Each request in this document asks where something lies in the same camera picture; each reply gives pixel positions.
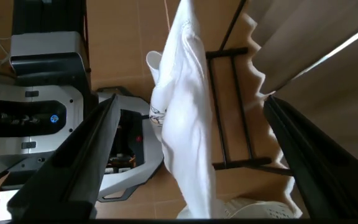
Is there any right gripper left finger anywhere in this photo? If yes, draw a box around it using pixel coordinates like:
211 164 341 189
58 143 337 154
7 93 122 221

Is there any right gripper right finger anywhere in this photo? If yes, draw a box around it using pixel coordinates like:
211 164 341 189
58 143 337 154
263 94 358 219

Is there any white printed sleeveless top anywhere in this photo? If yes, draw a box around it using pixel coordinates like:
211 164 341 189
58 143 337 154
145 0 227 220

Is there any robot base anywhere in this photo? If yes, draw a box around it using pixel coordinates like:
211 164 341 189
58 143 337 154
0 0 165 222

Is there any white laundry basket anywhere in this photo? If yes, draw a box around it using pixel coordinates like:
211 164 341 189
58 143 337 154
177 198 305 220

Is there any black clothes rack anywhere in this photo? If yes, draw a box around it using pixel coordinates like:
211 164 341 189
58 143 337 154
204 0 293 177

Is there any beige curtain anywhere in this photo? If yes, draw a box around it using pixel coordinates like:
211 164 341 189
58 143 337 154
246 0 358 177

